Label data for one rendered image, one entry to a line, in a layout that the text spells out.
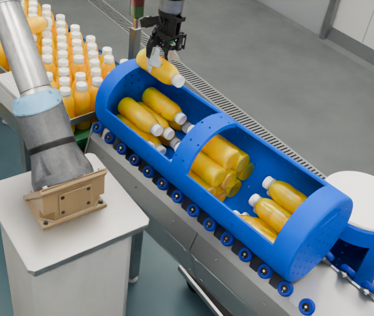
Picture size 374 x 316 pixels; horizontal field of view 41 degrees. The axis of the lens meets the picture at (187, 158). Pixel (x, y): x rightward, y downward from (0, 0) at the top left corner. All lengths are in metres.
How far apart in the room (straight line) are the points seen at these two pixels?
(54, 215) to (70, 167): 0.13
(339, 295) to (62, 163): 0.86
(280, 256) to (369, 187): 0.54
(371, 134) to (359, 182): 2.33
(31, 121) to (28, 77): 0.20
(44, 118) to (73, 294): 0.46
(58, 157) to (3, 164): 2.06
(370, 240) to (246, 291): 0.41
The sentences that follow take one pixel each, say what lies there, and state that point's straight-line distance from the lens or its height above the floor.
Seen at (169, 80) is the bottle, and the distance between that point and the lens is 1.60.
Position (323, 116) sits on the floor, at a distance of 4.12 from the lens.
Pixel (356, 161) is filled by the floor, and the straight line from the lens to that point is 3.74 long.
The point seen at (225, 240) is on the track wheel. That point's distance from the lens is 1.53.
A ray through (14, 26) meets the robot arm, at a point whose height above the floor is 1.47.
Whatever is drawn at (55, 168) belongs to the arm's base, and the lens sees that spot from 1.20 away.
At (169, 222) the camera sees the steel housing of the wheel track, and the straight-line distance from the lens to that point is 1.69.
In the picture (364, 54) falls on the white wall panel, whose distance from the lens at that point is 5.16.
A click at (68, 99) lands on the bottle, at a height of 1.06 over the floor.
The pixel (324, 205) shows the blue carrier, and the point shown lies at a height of 1.23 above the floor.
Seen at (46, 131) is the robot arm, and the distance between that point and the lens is 1.22.
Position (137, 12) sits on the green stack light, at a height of 1.18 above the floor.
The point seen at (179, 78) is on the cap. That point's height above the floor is 1.29.
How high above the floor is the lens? 2.08
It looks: 38 degrees down
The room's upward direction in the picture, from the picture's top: 9 degrees clockwise
